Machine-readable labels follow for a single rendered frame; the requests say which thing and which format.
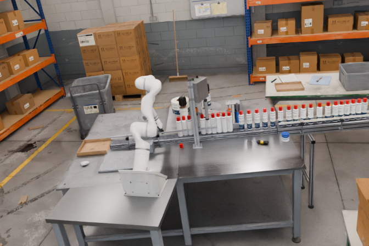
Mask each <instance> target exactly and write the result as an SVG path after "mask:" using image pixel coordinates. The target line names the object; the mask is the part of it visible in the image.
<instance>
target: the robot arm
mask: <svg viewBox="0 0 369 246"><path fill-rule="evenodd" d="M135 86H136V88H138V89H141V90H145V91H146V95H145V96H144V97H143V98H142V101H141V112H142V118H143V120H145V121H147V120H148V122H133V123H132V124H131V126H130V132H131V135H132V136H133V138H134V140H135V142H136V148H135V158H134V163H133V170H137V171H150V169H149V168H148V164H149V153H150V144H149V143H148V142H146V141H144V140H143V139H141V137H155V136H156V135H157V134H158V130H159V131H160V132H163V131H164V130H163V128H162V126H163V124H162V123H161V121H160V120H159V118H158V115H157V113H156V112H155V110H154V108H153V103H154V101H155V96H156V95H157V94H158V93H159V92H160V90H161V88H162V84H161V82H160V81H159V80H157V79H155V77H154V76H153V75H149V76H141V77H139V78H137V79H136V80H135Z"/></svg>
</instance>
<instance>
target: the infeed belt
mask: <svg viewBox="0 0 369 246"><path fill-rule="evenodd" d="M271 129H277V126H276V127H275V128H271V127H270V125H268V128H263V127H262V126H260V129H258V130H256V129H255V127H253V129H252V130H247V127H245V130H244V131H240V130H239V128H236V129H233V131H232V132H226V133H237V132H248V131H260V130H271ZM226 133H223V132H221V133H216V134H213V133H211V134H205V135H203V134H202V133H201V132H200V136H208V135H219V134H226ZM185 137H194V135H192V136H189V135H188V136H182V137H179V136H178V134H175V135H164V136H160V137H159V140H162V139H174V138H185ZM141 139H143V140H144V141H146V140H154V141H156V140H158V138H157V137H156V136H155V137H142V138H141ZM128 142H129V143H133V142H135V140H134V138H130V139H129V141H128ZM122 143H127V141H126V139H123V140H122V139H119V140H112V141H111V143H110V144H122Z"/></svg>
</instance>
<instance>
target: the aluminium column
mask: <svg viewBox="0 0 369 246"><path fill-rule="evenodd" d="M192 85H193V84H192V79H189V80H187V86H192ZM188 94H189V98H194V93H193V88H189V89H188ZM189 103H190V108H191V117H192V125H193V133H194V142H195V147H200V142H199V133H198V124H197V115H196V109H195V102H194V100H193V101H189Z"/></svg>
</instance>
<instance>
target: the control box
mask: <svg viewBox="0 0 369 246"><path fill-rule="evenodd" d="M198 77H199V78H198V79H196V78H195V79H194V81H192V84H193V93H194V102H195V103H200V102H201V101H203V100H204V99H205V98H207V97H208V96H209V94H208V83H207V77H200V76H198Z"/></svg>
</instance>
